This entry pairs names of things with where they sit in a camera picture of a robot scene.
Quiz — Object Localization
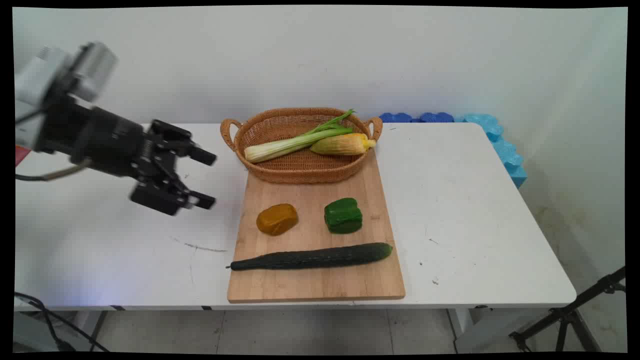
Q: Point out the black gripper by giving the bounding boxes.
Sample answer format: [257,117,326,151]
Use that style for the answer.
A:
[37,102,218,217]

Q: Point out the long dark green cucumber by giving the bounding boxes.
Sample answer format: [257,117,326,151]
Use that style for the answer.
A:
[225,242,394,272]

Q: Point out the pale green celery stalk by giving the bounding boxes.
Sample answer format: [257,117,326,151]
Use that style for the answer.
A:
[243,109,357,164]

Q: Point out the woven wicker basket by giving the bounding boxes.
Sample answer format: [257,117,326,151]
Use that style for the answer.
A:
[220,107,384,185]

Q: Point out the yellow corn cob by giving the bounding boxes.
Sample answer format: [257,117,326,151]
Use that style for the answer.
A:
[310,132,377,156]

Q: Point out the green bell pepper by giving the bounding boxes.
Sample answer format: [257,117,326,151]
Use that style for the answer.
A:
[323,197,364,235]

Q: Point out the bamboo cutting board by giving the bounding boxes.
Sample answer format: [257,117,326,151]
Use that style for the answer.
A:
[227,149,406,304]

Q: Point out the dark metal table leg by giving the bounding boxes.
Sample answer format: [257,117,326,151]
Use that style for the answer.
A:
[89,310,109,347]

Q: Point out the white table leg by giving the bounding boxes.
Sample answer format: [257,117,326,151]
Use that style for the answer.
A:
[446,307,475,351]

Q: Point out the light blue foam mat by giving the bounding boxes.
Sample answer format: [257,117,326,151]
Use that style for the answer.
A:
[461,113,529,189]

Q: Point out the black tripod stand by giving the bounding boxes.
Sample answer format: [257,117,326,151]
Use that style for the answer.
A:
[509,266,627,353]

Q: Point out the black floor cable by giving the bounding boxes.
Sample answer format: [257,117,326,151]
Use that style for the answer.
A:
[14,291,110,353]

